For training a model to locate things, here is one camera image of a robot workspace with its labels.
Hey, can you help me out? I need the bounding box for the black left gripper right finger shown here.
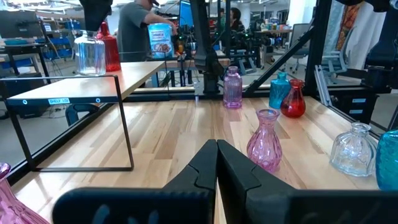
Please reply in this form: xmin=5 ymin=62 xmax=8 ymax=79
xmin=216 ymin=139 xmax=398 ymax=224

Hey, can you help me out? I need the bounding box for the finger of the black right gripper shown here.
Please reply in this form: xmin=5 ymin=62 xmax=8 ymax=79
xmin=79 ymin=0 xmax=97 ymax=32
xmin=95 ymin=0 xmax=113 ymax=31

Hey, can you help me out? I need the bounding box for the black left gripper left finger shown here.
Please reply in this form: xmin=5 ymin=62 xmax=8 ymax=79
xmin=52 ymin=139 xmax=218 ymax=224

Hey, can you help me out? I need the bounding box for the clear ribbed cylinder glass vase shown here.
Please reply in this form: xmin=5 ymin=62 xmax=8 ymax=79
xmin=73 ymin=30 xmax=106 ymax=77

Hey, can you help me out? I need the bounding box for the red ribbed glass bottle vase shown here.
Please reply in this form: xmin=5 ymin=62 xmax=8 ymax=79
xmin=96 ymin=21 xmax=122 ymax=72

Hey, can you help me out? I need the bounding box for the clear scalloped squat glass vase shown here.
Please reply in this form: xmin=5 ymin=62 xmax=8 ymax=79
xmin=329 ymin=122 xmax=379 ymax=177

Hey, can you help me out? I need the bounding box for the pink bulbous glass vase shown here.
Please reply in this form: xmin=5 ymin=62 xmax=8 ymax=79
xmin=246 ymin=108 xmax=283 ymax=172

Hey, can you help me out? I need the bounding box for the red smooth bulbous glass vase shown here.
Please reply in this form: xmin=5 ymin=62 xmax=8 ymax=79
xmin=280 ymin=78 xmax=307 ymax=119

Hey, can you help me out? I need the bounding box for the teal patterned glass bottle vase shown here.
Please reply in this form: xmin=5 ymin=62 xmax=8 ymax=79
xmin=269 ymin=72 xmax=292 ymax=110

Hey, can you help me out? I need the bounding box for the pink tall swirl glass vase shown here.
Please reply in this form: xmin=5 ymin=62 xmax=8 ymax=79
xmin=0 ymin=162 xmax=50 ymax=224

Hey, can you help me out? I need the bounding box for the person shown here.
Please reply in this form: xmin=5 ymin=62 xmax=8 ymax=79
xmin=116 ymin=0 xmax=178 ymax=62
xmin=228 ymin=6 xmax=246 ymax=32

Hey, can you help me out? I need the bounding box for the blue white printed bag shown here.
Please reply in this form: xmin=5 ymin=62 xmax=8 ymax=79
xmin=147 ymin=22 xmax=175 ymax=59

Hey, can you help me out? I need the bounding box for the black workbench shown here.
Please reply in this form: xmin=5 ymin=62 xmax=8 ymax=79
xmin=0 ymin=43 xmax=52 ymax=85

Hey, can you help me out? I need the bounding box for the blue computer monitor screen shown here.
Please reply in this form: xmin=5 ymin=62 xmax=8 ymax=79
xmin=178 ymin=0 xmax=195 ymax=29

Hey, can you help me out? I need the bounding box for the teal square cut-glass vase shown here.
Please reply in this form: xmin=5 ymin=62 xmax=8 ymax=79
xmin=375 ymin=129 xmax=398 ymax=191

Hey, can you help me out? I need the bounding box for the black drawer cabinet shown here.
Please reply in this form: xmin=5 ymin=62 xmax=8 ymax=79
xmin=331 ymin=88 xmax=392 ymax=125

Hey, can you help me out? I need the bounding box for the silver aluminium extrusion bar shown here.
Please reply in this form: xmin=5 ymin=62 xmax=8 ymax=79
xmin=313 ymin=64 xmax=334 ymax=107

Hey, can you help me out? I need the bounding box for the pink ribbed glass bottle vase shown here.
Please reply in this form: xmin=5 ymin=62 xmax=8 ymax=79
xmin=223 ymin=65 xmax=243 ymax=110

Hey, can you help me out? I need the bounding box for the grey office chair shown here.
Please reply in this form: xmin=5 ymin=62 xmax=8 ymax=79
xmin=322 ymin=49 xmax=349 ymax=83
xmin=284 ymin=23 xmax=312 ymax=74

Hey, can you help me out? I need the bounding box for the colourful patterned hanging cloth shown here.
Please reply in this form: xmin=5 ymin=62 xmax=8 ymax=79
xmin=335 ymin=2 xmax=363 ymax=52

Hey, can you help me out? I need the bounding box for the wooden shelf black metal frame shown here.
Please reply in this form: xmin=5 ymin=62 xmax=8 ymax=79
xmin=0 ymin=60 xmax=166 ymax=172

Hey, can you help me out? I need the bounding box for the black aluminium table frame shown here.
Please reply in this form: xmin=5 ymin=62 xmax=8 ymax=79
xmin=0 ymin=0 xmax=398 ymax=187

